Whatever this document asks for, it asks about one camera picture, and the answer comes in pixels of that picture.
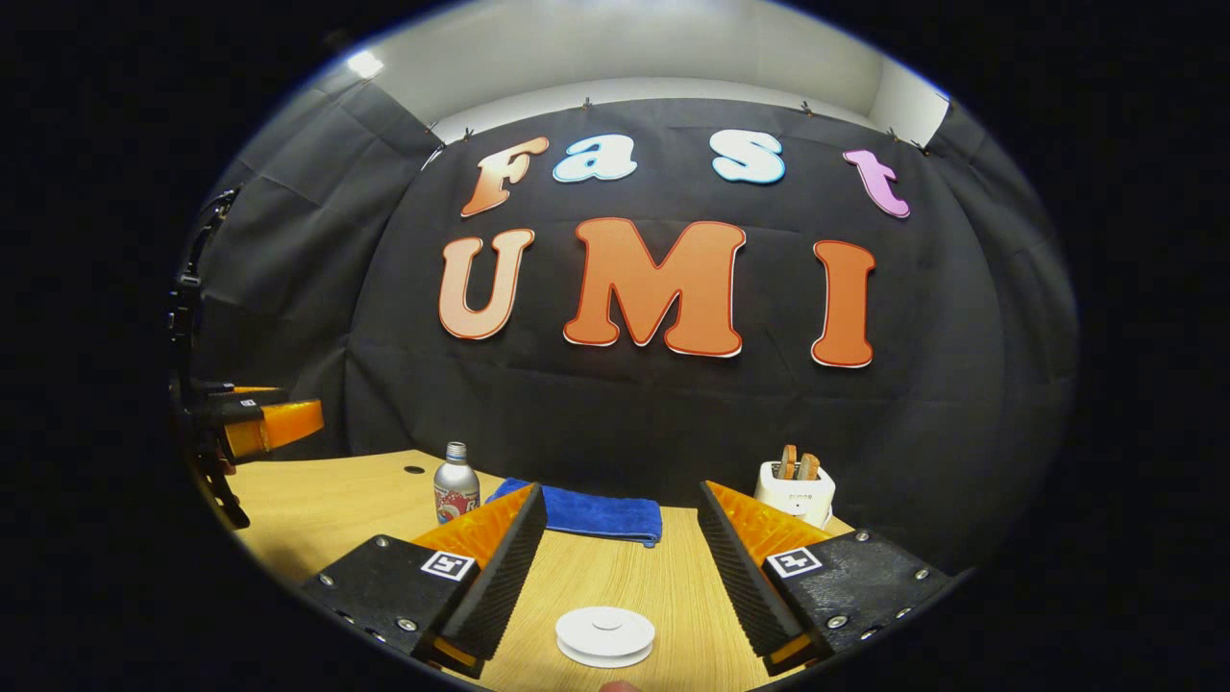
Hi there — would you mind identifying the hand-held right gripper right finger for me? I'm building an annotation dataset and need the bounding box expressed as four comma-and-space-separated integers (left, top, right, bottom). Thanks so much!
697, 479, 962, 677

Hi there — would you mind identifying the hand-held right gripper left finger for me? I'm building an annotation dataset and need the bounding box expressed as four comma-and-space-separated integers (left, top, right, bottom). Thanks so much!
298, 481, 549, 679

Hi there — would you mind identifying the white teacup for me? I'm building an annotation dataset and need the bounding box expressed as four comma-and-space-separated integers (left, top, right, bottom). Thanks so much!
555, 606, 657, 660

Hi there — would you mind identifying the silver water bottle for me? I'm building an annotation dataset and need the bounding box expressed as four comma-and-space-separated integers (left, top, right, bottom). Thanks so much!
433, 441, 480, 526

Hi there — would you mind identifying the white teacup lid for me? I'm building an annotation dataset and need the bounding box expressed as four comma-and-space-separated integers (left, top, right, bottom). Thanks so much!
567, 607, 647, 644

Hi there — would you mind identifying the cream toaster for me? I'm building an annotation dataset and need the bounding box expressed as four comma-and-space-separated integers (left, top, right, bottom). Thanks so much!
753, 459, 837, 530

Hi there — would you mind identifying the blue folded towel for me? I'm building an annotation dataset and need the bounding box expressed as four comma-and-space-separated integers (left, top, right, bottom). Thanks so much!
485, 477, 664, 547

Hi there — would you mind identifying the white saucer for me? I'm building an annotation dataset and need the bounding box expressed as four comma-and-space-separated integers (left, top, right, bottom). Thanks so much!
556, 644, 656, 670

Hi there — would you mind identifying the black backdrop cloth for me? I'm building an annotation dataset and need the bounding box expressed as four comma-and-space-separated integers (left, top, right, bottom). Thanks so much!
178, 67, 1082, 578

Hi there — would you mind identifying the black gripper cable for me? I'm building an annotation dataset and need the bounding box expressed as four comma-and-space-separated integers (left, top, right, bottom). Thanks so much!
183, 187, 241, 282

